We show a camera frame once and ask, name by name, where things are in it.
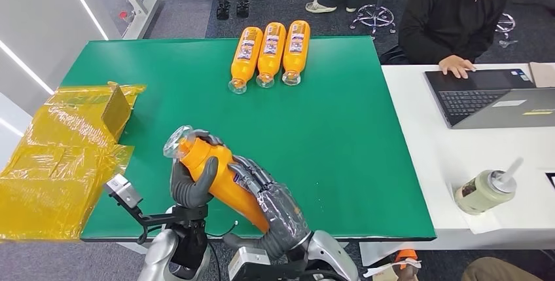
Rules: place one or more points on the small red object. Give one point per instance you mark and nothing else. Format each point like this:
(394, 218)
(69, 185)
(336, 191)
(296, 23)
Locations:
(124, 16)

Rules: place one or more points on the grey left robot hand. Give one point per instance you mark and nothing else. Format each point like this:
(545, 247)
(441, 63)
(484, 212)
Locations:
(188, 192)

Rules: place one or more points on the black flat device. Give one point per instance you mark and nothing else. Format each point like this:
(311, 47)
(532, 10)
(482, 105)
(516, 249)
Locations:
(551, 180)

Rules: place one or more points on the dark grey laptop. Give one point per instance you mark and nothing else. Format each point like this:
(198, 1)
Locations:
(477, 97)

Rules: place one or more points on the white paper scrap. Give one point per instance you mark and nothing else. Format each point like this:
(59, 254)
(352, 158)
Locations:
(390, 268)

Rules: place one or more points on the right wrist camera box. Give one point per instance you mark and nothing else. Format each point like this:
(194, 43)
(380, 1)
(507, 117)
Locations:
(251, 266)

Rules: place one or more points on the pale drink cup with straw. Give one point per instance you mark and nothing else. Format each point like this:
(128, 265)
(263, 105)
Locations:
(483, 192)

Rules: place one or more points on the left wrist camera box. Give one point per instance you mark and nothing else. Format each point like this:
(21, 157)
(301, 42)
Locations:
(122, 191)

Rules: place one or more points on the chrome chair base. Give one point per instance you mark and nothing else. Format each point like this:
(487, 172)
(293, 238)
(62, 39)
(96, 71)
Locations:
(373, 18)
(506, 23)

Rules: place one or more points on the orange juice bottle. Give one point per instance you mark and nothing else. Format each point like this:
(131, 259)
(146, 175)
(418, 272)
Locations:
(245, 55)
(271, 51)
(222, 175)
(296, 49)

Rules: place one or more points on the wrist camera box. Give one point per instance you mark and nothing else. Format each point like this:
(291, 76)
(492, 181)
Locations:
(122, 191)
(251, 266)

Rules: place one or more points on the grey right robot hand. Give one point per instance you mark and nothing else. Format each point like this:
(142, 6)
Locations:
(282, 214)

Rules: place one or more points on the person's hand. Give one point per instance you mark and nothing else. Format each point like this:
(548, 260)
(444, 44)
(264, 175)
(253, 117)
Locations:
(456, 65)

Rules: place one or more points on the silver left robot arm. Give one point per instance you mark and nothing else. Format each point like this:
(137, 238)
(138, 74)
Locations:
(162, 255)

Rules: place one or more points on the yellow film wrapped carton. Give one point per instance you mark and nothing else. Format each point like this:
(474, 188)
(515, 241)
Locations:
(60, 162)

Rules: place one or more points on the white paper sheet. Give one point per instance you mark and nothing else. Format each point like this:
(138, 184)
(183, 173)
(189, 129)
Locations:
(485, 223)

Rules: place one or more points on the green table mat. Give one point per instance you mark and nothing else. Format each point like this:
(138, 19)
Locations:
(338, 140)

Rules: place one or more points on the white metal frame stand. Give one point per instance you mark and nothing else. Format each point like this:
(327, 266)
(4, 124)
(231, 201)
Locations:
(141, 5)

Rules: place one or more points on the person's leg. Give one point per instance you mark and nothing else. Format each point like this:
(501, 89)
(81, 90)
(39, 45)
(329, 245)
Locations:
(498, 270)

